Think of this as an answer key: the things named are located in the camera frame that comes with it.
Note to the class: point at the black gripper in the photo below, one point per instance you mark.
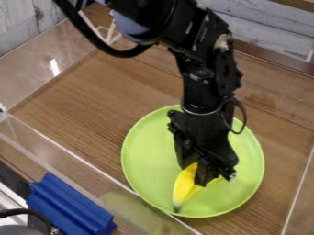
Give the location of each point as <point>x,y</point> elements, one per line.
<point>201,141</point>

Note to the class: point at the yellow toy banana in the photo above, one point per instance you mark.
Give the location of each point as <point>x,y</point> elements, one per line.
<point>185,187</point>

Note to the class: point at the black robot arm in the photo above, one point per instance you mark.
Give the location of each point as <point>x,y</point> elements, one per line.
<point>198,39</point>

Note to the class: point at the green round plate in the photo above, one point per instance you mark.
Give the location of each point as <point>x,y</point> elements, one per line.
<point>151,169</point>

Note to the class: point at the blue plastic clamp block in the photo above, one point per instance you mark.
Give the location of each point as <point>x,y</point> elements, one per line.
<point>69,209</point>

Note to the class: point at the clear acrylic enclosure wall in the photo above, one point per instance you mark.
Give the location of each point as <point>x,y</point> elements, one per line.
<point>37,156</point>

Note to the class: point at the clear acrylic corner bracket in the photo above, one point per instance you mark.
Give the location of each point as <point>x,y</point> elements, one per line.
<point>109,34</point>

